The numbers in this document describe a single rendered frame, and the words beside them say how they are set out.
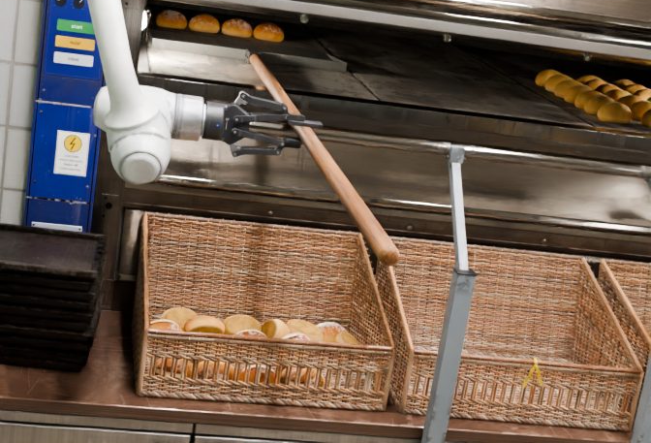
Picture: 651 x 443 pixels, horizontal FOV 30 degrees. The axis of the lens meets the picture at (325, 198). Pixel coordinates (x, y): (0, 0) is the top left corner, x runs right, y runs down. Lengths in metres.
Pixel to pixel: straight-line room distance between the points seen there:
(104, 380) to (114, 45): 0.82
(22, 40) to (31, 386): 0.82
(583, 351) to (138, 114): 1.45
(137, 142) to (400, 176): 1.04
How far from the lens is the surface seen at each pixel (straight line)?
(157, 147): 2.20
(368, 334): 2.88
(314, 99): 2.99
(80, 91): 2.92
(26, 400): 2.60
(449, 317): 2.56
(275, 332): 2.92
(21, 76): 2.96
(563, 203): 3.20
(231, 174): 2.99
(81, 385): 2.67
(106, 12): 2.23
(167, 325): 2.87
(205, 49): 3.41
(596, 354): 3.11
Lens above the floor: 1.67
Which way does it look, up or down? 14 degrees down
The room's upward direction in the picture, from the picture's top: 9 degrees clockwise
